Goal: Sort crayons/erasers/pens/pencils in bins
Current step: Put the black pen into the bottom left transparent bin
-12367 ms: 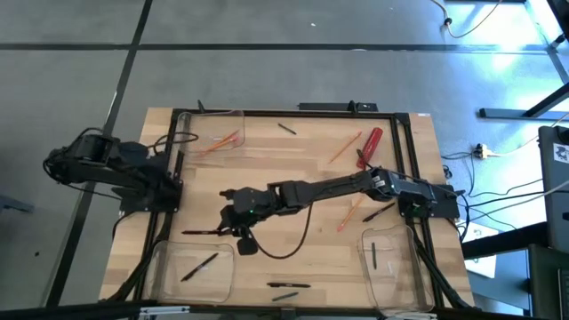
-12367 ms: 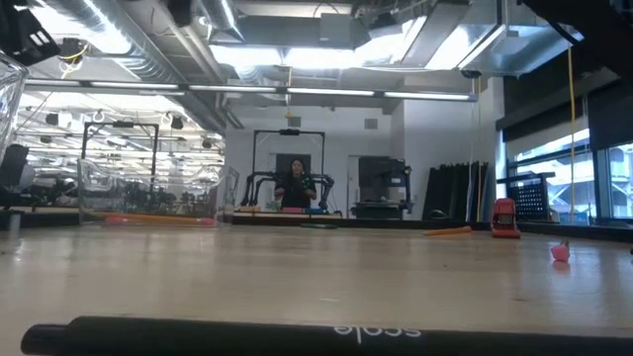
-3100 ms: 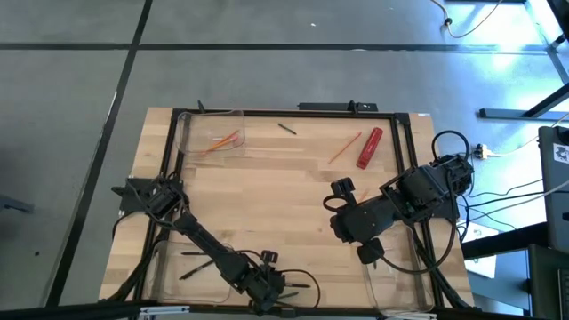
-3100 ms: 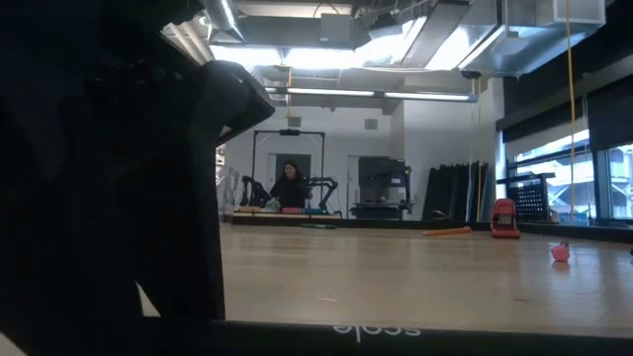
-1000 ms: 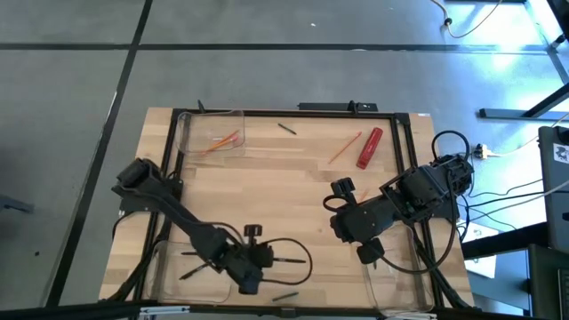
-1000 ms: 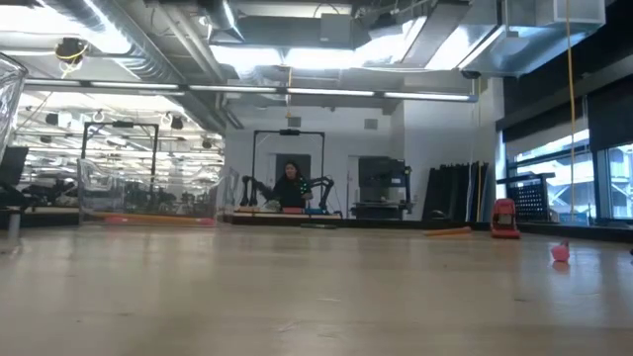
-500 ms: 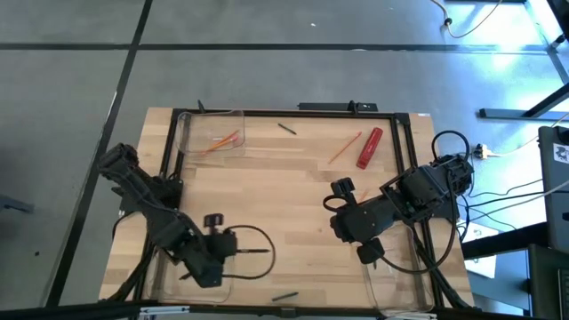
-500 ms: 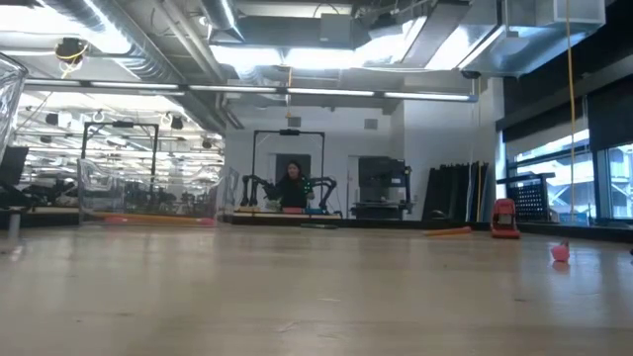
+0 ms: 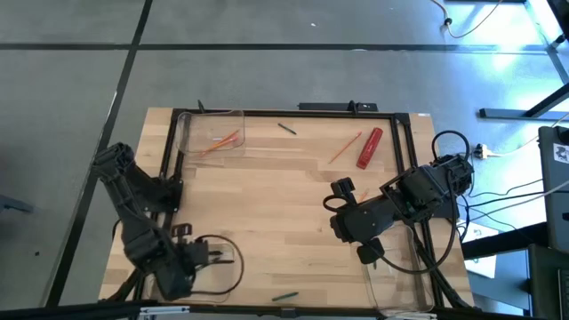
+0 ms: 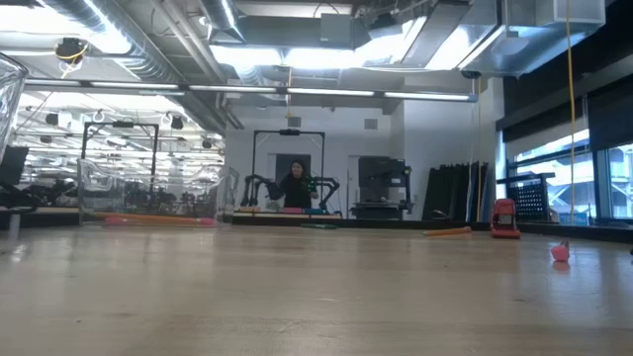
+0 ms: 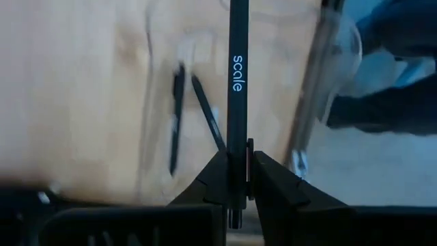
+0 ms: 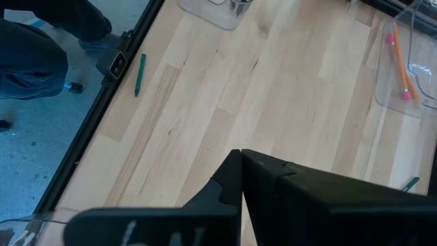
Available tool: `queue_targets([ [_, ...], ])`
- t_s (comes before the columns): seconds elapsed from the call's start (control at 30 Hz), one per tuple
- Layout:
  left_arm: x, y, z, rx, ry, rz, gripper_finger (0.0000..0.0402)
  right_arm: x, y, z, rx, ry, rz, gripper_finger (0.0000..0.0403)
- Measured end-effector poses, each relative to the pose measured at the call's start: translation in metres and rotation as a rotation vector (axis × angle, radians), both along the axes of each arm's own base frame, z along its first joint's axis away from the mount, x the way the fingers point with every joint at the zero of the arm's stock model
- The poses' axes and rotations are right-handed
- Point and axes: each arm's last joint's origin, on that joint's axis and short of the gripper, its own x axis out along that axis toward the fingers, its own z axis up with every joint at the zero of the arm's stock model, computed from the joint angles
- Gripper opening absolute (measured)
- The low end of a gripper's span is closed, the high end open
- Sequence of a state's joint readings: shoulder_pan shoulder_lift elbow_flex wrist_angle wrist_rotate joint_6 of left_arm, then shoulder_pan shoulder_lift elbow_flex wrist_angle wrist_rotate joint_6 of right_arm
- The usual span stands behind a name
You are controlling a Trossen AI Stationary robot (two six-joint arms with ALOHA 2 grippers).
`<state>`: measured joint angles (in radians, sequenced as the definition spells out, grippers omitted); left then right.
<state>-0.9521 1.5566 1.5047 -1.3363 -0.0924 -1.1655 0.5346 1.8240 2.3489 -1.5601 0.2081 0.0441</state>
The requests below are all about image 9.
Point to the orange pencil pink eraser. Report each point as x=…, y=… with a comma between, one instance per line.
x=345, y=147
x=205, y=152
x=364, y=194
x=233, y=133

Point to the black gantry crossbar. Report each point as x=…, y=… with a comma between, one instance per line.
x=66, y=311

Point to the black diagonal floor beam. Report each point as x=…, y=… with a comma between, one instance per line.
x=502, y=242

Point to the silver aluminium bar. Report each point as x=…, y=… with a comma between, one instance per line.
x=164, y=310

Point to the black table leg beam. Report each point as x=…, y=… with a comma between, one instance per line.
x=511, y=113

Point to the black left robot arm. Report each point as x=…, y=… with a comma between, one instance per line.
x=133, y=231

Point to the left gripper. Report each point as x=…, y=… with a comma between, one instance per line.
x=195, y=255

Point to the grey chair base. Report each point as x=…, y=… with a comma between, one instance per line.
x=13, y=203

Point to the table-level camera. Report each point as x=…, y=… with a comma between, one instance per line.
x=289, y=313

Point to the clear plastic bin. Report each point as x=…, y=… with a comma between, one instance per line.
x=400, y=293
x=191, y=129
x=218, y=284

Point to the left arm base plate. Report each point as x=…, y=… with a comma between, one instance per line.
x=171, y=195

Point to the white paper sheet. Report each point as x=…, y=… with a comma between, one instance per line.
x=482, y=262

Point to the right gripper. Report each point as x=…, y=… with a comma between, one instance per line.
x=353, y=224

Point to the dark floor box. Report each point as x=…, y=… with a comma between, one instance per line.
x=549, y=284

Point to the black metal table frame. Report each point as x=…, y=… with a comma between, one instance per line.
x=266, y=113

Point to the teal green pen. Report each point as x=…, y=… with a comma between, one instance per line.
x=286, y=129

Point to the white power strip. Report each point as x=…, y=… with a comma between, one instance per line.
x=482, y=152

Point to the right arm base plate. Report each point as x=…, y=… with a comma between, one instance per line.
x=451, y=213

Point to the dark grey equipment case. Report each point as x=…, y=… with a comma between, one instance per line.
x=555, y=200

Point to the black mounting bracket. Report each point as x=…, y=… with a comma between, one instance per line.
x=329, y=106

